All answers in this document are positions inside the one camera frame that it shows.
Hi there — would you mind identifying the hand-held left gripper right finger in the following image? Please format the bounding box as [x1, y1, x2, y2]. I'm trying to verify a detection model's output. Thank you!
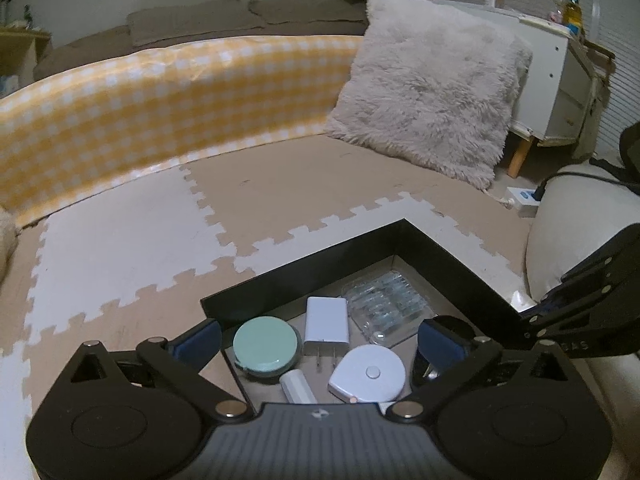
[387, 319, 588, 423]

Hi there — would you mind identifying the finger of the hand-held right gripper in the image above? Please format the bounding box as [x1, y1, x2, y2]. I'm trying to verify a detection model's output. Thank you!
[560, 224, 640, 302]
[520, 280, 640, 360]

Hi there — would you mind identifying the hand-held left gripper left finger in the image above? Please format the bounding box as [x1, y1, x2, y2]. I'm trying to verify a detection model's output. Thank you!
[52, 319, 253, 423]

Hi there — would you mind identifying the black computer mouse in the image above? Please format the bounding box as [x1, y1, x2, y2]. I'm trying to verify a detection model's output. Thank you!
[410, 316, 477, 388]

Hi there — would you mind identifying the clear plastic case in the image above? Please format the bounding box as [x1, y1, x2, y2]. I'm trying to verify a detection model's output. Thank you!
[341, 270, 433, 346]

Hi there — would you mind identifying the green round tin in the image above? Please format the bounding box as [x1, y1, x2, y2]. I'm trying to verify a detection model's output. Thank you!
[232, 316, 302, 384]

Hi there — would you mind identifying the white round tape measure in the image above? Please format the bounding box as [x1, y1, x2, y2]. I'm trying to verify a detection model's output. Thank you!
[327, 344, 407, 405]

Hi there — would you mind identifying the black storage box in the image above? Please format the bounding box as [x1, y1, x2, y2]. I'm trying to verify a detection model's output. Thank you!
[200, 218, 538, 411]

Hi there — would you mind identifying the white rounded plastic block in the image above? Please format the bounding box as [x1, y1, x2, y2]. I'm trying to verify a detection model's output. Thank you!
[278, 368, 319, 405]

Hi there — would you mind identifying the white plug charger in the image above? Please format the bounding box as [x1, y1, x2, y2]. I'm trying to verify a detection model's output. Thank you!
[301, 296, 350, 373]

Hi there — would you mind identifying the person's cream clothed leg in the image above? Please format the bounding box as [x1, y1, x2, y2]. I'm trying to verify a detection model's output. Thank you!
[525, 162, 640, 303]

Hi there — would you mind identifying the white power strip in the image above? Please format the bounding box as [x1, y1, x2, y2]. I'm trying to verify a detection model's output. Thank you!
[505, 186, 543, 218]

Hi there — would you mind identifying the foam puzzle floor mat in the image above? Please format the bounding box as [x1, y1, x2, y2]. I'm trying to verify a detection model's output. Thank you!
[0, 132, 533, 480]

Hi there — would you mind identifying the white side cabinet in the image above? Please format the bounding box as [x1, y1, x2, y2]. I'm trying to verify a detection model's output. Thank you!
[435, 0, 616, 178]

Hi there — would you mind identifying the fluffy white pillow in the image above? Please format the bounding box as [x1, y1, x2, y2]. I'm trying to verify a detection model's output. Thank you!
[0, 207, 21, 281]
[324, 0, 533, 192]

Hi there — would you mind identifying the yellow checked bed cover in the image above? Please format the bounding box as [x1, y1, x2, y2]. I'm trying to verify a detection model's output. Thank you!
[0, 34, 368, 228]

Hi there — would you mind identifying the yellow bottle blue cap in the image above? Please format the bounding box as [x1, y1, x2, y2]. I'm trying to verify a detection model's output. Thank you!
[564, 0, 585, 36]

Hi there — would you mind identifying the brown bed pillow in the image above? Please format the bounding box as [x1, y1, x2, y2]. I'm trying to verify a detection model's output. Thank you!
[248, 0, 368, 25]
[126, 5, 266, 47]

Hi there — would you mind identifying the wooden shelf unit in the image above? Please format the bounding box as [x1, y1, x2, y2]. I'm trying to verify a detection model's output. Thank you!
[0, 7, 53, 101]

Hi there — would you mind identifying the black power cable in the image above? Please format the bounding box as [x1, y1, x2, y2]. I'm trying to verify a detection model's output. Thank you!
[532, 172, 631, 201]

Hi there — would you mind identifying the dark strap bag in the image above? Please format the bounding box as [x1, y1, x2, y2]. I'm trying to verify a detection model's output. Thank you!
[590, 122, 640, 186]

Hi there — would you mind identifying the white power cable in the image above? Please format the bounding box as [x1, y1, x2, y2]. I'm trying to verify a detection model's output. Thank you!
[482, 187, 516, 208]

